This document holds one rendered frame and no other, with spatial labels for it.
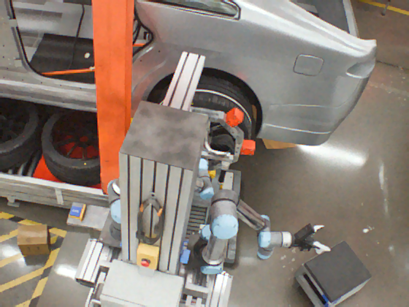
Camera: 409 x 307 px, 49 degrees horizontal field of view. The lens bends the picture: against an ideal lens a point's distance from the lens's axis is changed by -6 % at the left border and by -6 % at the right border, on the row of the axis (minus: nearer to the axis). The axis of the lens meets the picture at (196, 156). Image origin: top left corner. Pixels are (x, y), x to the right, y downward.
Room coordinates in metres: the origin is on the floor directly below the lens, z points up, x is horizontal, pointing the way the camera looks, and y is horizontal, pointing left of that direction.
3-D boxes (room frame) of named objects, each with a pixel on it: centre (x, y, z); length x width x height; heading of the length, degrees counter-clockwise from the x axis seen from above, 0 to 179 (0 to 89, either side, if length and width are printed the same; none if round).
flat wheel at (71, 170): (2.22, 0.87, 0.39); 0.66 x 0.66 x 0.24
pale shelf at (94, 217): (1.58, 0.56, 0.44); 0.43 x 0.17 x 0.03; 92
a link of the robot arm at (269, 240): (1.20, -0.43, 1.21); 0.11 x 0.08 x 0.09; 100
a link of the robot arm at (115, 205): (1.33, 0.35, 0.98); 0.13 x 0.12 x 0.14; 21
